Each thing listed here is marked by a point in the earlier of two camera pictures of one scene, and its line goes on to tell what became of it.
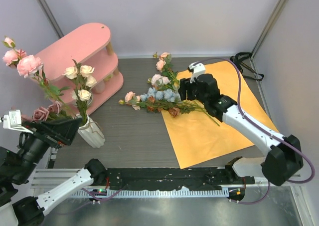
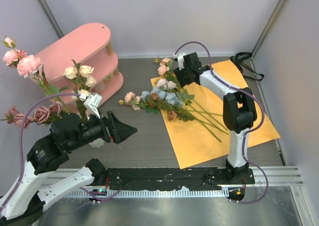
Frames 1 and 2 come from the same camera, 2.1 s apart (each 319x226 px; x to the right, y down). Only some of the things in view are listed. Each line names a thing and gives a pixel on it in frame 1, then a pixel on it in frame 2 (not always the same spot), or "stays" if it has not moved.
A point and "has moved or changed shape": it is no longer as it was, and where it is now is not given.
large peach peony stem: [170, 79] has moved or changed shape
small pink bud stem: [131, 99] stays
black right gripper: [185, 85] -> [178, 74]
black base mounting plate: [132, 179] stays
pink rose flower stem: [30, 66] stays
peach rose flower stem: [82, 76] stays
